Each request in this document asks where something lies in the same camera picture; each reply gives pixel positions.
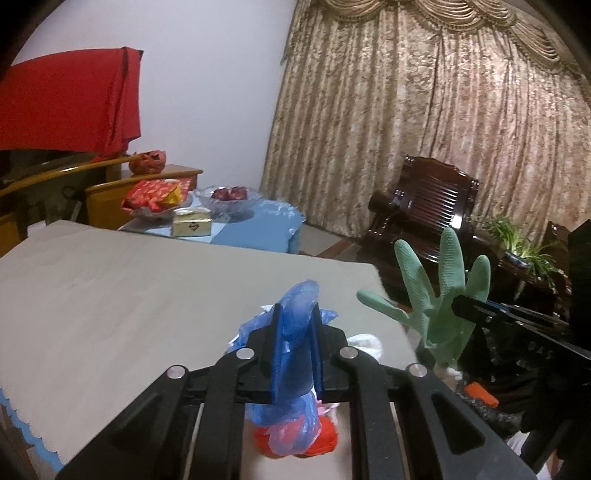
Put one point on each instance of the light wooden side cabinet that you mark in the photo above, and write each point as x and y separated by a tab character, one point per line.
184	174

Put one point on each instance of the red cloth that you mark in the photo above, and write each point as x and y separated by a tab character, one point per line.
60	101

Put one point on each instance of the blue tablecloth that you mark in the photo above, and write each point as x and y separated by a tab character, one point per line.
258	230

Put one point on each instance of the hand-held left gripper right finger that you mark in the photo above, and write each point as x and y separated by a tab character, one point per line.
316	350

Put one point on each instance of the light wooden armchair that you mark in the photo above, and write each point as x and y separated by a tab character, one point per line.
108	203

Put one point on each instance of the red snack packets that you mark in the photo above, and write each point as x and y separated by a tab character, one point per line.
150	194

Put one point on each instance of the glass bowl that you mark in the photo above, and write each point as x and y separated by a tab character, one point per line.
231	207

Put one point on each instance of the beige patterned curtain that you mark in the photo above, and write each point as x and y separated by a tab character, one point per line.
392	115

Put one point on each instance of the dark wooden armchair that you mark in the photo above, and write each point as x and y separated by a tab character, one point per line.
556	244
434	198

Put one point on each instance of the red plastic wrapper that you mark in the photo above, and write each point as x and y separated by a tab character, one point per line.
325	438

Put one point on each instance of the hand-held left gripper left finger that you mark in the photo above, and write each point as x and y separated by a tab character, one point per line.
277	350

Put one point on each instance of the potted green plant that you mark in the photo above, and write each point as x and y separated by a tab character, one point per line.
521	244

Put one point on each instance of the red patterned gift bag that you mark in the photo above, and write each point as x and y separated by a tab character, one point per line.
147	161

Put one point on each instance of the red fruits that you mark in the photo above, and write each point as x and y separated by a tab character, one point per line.
228	194

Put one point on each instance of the glass plate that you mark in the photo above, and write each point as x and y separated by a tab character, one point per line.
159	213

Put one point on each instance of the dark wooden side table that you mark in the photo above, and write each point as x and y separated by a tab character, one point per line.
512	286

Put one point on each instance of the blue plastic bag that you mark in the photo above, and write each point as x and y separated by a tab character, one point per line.
300	300

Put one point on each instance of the white crumpled tissue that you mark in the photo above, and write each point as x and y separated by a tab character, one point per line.
367	342

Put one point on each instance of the green rubber glove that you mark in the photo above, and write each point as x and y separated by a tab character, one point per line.
434	295

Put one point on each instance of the orange wrapper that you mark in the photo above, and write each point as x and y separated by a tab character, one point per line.
480	394

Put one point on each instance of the gold tissue box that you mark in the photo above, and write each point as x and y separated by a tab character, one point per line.
191	224

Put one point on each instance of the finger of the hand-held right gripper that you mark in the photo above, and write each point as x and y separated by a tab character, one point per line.
475	310
535	316

